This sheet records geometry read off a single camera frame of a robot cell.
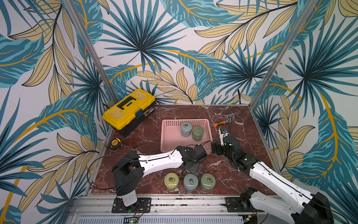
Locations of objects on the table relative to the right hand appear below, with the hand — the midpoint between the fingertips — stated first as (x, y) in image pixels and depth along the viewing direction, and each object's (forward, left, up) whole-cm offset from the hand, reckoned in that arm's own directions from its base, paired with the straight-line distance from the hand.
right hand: (219, 140), depth 82 cm
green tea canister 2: (-21, +9, -6) cm, 24 cm away
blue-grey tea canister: (-21, +18, -6) cm, 28 cm away
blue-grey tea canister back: (+14, +19, -8) cm, 25 cm away
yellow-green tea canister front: (-20, +28, -6) cm, 35 cm away
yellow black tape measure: (+6, +65, -11) cm, 67 cm away
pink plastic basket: (+12, +29, -15) cm, 35 cm away
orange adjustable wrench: (+25, -15, -13) cm, 32 cm away
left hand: (-12, +18, -9) cm, 23 cm away
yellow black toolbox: (+17, +58, +2) cm, 61 cm away
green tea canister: (+10, +11, -6) cm, 16 cm away
